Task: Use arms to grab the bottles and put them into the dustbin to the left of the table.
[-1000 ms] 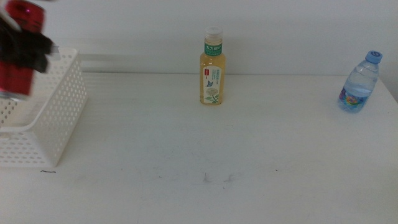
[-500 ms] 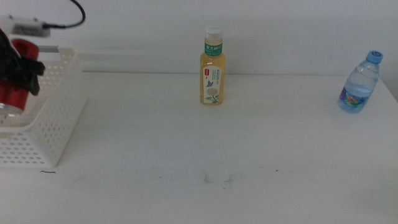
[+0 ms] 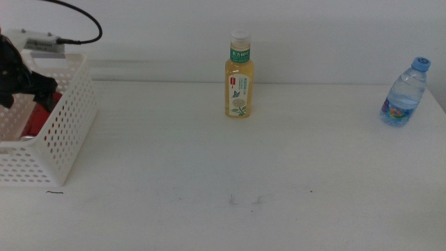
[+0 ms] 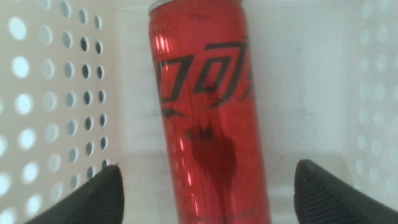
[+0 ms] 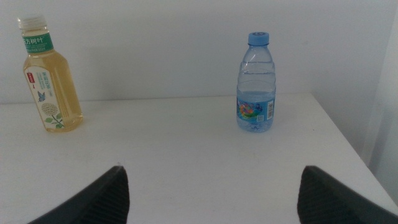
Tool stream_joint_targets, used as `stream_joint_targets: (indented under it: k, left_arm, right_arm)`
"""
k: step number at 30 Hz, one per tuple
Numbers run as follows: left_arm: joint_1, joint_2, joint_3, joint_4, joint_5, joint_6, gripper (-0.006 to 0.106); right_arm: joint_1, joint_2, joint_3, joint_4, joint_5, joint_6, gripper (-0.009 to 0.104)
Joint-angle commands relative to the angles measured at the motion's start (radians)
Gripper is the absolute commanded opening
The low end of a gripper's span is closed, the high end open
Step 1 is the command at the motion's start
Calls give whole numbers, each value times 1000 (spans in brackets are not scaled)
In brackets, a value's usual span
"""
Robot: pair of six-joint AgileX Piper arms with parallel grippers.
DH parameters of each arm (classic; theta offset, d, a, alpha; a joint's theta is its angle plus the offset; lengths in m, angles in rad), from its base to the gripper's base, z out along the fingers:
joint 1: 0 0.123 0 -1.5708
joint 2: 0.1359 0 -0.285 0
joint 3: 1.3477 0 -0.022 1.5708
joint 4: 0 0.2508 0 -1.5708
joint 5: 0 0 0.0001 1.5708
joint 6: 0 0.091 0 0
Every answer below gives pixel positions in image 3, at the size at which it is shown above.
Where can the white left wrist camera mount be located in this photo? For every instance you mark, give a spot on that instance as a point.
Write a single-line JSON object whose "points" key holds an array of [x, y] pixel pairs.
{"points": [[38, 43]]}

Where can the white perforated plastic basket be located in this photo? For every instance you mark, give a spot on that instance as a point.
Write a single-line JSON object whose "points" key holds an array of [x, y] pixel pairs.
{"points": [[17, 145]]}

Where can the red cola can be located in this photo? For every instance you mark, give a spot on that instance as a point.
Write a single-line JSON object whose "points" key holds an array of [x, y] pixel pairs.
{"points": [[36, 120]]}

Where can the yellow tea bottle white cap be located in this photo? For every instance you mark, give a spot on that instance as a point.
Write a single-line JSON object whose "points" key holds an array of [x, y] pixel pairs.
{"points": [[239, 97]]}

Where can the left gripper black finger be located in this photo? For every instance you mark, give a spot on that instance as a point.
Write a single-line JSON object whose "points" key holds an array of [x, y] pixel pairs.
{"points": [[6, 100], [45, 92]]}

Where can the clear water bottle blue cap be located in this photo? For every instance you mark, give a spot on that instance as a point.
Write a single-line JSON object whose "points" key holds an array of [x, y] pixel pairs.
{"points": [[404, 94]]}

